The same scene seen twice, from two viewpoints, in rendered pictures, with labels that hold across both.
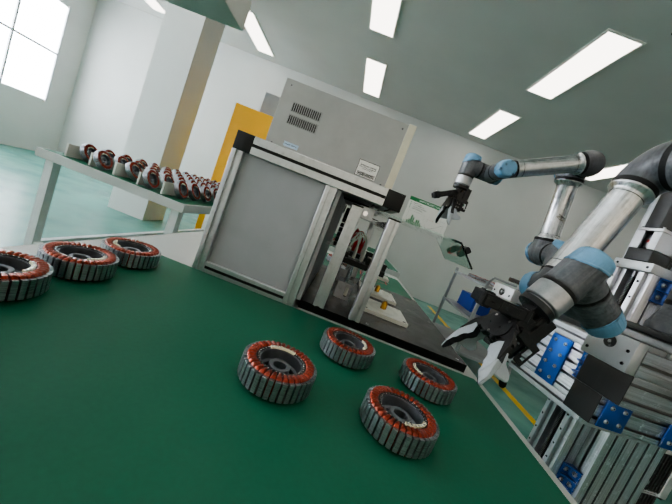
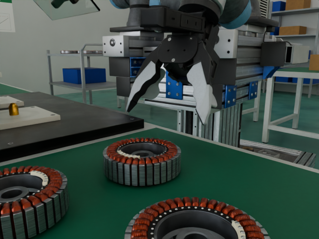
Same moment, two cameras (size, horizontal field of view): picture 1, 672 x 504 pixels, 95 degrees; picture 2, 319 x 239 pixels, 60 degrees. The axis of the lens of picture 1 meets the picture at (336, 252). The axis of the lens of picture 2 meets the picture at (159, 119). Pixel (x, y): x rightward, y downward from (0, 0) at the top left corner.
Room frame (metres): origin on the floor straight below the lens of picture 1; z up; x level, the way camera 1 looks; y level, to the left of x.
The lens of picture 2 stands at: (0.31, -0.02, 0.92)
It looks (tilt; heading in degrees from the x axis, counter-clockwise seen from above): 14 degrees down; 316
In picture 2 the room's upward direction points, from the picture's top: straight up
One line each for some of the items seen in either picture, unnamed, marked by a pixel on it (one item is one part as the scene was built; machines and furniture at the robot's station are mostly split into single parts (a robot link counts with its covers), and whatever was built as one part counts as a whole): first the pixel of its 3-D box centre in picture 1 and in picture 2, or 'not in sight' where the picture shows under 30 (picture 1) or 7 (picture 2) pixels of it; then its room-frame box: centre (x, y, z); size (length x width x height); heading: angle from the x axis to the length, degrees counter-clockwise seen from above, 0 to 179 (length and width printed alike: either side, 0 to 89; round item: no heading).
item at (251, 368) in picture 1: (278, 369); not in sight; (0.43, 0.02, 0.77); 0.11 x 0.11 x 0.04
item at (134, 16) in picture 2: not in sight; (142, 17); (1.39, -0.94, 1.09); 0.15 x 0.15 x 0.10
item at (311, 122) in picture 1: (341, 152); not in sight; (1.12, 0.11, 1.22); 0.44 x 0.39 x 0.20; 0
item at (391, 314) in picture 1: (382, 310); (14, 117); (0.98, -0.21, 0.78); 0.15 x 0.15 x 0.01; 0
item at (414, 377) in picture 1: (427, 379); (142, 159); (0.60, -0.27, 0.77); 0.11 x 0.11 x 0.04
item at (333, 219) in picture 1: (328, 238); not in sight; (1.11, 0.04, 0.92); 0.66 x 0.01 x 0.30; 0
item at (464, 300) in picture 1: (479, 319); (88, 86); (3.42, -1.77, 0.51); 1.01 x 0.60 x 1.01; 0
